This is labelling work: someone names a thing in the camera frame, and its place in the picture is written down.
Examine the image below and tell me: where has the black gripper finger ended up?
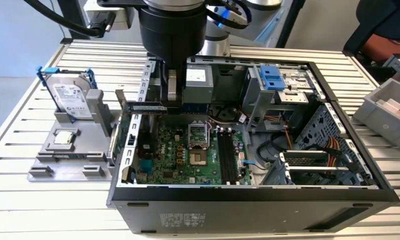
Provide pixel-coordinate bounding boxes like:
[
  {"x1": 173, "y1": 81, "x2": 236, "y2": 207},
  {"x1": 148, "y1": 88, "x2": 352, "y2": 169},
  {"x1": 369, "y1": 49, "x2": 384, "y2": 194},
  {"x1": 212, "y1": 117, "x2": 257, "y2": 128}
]
[{"x1": 160, "y1": 67, "x2": 186, "y2": 109}]

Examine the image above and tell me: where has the RAM slot with white latches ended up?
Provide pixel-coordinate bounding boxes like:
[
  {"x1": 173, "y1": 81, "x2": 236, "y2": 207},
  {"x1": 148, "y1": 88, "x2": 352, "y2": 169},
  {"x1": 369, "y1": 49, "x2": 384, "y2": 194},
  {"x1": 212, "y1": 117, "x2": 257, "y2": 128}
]
[
  {"x1": 229, "y1": 127, "x2": 240, "y2": 185},
  {"x1": 221, "y1": 127, "x2": 232, "y2": 185}
]

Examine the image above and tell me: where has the grey power supply unit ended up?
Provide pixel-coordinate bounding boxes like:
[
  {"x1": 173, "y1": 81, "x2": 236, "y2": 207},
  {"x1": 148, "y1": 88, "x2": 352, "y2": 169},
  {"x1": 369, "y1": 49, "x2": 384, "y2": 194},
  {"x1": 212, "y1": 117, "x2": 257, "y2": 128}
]
[{"x1": 150, "y1": 63, "x2": 214, "y2": 126}]

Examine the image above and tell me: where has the metal socket cover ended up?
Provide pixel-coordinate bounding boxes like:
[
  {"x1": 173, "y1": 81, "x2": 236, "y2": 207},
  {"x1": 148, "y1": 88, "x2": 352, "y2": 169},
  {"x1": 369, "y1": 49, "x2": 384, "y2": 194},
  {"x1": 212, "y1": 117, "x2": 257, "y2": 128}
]
[{"x1": 188, "y1": 120, "x2": 210, "y2": 149}]

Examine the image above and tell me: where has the metal locking lever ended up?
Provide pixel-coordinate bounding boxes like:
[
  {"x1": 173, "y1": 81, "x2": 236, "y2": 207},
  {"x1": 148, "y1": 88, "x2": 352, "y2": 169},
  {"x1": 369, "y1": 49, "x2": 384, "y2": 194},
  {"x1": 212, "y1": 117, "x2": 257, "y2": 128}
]
[{"x1": 205, "y1": 119, "x2": 218, "y2": 151}]

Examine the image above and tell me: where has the green graphics card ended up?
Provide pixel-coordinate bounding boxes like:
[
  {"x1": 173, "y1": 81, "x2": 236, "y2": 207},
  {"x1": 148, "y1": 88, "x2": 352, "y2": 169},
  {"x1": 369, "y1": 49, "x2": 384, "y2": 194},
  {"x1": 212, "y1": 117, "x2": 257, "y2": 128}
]
[{"x1": 114, "y1": 84, "x2": 134, "y2": 167}]

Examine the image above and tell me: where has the grey metal drive cage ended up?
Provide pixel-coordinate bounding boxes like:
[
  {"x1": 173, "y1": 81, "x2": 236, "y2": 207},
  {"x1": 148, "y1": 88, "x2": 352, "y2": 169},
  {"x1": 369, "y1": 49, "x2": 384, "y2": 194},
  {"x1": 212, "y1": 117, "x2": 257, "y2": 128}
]
[{"x1": 241, "y1": 62, "x2": 322, "y2": 132}]

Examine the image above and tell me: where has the blue plastic bay latch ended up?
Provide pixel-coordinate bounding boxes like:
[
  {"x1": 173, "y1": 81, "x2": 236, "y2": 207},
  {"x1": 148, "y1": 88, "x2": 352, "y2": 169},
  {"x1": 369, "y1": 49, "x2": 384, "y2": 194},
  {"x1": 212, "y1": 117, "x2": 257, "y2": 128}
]
[{"x1": 257, "y1": 64, "x2": 285, "y2": 92}]

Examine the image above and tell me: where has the CPU socket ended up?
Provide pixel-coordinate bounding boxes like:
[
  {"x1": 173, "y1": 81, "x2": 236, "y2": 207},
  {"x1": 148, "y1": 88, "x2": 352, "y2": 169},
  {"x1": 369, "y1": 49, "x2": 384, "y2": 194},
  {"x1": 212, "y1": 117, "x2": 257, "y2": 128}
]
[{"x1": 188, "y1": 148, "x2": 209, "y2": 167}]

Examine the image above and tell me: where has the hard disk in blue carrier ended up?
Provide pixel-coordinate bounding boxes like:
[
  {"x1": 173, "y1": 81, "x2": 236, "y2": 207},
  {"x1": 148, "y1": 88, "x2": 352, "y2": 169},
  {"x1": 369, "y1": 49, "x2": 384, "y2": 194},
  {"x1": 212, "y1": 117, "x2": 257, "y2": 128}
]
[{"x1": 34, "y1": 65, "x2": 98, "y2": 124}]

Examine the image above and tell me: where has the teal port block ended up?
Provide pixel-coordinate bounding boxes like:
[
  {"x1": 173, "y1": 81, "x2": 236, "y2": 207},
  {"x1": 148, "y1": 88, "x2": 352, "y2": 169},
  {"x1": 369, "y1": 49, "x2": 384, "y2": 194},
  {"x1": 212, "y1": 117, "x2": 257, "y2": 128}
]
[{"x1": 138, "y1": 159, "x2": 154, "y2": 175}]

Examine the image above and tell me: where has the green motherboard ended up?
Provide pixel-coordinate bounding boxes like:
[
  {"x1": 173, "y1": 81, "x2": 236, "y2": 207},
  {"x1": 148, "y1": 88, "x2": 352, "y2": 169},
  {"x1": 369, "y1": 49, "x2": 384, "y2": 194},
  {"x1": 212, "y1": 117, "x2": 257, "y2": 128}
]
[{"x1": 134, "y1": 124, "x2": 254, "y2": 186}]

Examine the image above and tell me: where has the grey parts rack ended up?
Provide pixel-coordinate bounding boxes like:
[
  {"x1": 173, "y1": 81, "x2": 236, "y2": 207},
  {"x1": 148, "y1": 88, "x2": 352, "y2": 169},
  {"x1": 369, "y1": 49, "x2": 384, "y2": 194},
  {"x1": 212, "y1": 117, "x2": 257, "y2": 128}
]
[{"x1": 25, "y1": 89, "x2": 116, "y2": 183}]

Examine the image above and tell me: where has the silver CPU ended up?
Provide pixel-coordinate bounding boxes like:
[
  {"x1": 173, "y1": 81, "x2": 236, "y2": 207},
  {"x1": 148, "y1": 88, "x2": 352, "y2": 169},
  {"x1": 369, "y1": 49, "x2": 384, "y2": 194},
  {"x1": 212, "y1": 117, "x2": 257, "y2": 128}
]
[{"x1": 53, "y1": 131, "x2": 73, "y2": 145}]

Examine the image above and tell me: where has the perforated metal disk bay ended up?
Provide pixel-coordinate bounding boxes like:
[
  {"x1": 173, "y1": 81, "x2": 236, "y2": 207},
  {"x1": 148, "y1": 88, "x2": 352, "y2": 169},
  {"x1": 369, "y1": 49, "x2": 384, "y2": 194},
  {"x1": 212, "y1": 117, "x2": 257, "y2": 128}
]
[{"x1": 261, "y1": 102, "x2": 378, "y2": 188}]

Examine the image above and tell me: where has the black PC case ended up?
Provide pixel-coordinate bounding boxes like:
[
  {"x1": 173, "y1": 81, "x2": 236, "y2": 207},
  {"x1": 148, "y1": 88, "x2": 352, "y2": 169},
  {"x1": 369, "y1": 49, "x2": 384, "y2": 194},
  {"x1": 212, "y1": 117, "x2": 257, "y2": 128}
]
[{"x1": 105, "y1": 51, "x2": 400, "y2": 235}]

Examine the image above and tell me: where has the person in dark top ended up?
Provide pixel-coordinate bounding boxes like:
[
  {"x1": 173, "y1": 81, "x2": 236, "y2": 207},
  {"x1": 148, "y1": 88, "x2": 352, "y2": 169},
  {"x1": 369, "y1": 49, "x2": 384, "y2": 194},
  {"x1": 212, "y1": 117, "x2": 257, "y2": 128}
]
[{"x1": 341, "y1": 0, "x2": 400, "y2": 55}]

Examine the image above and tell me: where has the grey plastic bin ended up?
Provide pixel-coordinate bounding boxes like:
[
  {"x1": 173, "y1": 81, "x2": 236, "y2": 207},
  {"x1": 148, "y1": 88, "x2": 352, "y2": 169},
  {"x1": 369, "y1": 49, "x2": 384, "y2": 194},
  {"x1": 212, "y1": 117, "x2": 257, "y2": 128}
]
[{"x1": 352, "y1": 77, "x2": 400, "y2": 149}]

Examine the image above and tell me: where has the white block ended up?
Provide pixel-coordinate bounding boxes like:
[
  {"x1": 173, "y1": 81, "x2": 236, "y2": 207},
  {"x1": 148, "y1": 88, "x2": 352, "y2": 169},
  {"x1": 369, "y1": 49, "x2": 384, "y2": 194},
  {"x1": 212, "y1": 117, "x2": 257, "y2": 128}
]
[{"x1": 376, "y1": 98, "x2": 400, "y2": 113}]

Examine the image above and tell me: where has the small white camera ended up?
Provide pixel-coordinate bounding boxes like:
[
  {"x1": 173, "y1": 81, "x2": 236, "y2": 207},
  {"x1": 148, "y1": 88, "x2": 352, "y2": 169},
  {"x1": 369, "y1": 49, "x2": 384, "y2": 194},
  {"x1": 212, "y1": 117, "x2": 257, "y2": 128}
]
[{"x1": 214, "y1": 4, "x2": 249, "y2": 28}]

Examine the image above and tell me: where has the white brown wire bundle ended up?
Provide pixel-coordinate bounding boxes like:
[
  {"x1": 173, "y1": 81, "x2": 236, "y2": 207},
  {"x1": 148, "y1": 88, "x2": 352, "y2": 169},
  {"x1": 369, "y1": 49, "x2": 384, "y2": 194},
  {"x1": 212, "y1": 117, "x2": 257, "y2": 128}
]
[{"x1": 206, "y1": 106, "x2": 248, "y2": 126}]

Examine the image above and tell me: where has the black frame post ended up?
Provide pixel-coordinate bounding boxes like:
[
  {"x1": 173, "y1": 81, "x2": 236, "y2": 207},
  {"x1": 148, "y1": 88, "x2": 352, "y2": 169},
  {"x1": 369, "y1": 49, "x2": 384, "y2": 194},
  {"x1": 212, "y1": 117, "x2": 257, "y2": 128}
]
[
  {"x1": 274, "y1": 0, "x2": 306, "y2": 49},
  {"x1": 57, "y1": 0, "x2": 90, "y2": 45}
]

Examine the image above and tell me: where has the black camera cable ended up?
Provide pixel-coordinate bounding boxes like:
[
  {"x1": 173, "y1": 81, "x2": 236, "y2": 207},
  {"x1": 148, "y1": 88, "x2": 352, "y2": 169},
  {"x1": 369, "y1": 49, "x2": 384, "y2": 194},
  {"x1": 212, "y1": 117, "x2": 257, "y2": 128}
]
[{"x1": 21, "y1": 0, "x2": 105, "y2": 39}]

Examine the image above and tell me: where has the black wire loop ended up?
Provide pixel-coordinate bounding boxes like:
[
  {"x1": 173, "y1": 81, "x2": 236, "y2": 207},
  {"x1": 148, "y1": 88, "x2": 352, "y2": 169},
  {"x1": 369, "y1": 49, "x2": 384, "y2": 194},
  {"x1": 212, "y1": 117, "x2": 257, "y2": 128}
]
[{"x1": 254, "y1": 138, "x2": 282, "y2": 171}]

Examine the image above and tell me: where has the orange red wire bundle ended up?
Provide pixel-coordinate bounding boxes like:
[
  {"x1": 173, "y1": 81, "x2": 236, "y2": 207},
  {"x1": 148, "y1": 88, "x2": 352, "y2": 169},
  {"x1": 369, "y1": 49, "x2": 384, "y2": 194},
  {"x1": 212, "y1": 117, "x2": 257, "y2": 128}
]
[{"x1": 264, "y1": 113, "x2": 293, "y2": 152}]

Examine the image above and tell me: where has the orange yellow wire bundle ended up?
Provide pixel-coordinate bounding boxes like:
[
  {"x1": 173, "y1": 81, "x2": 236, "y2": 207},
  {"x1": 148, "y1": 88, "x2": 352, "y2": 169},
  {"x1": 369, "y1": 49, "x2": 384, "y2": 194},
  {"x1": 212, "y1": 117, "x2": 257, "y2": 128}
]
[{"x1": 314, "y1": 136, "x2": 341, "y2": 174}]

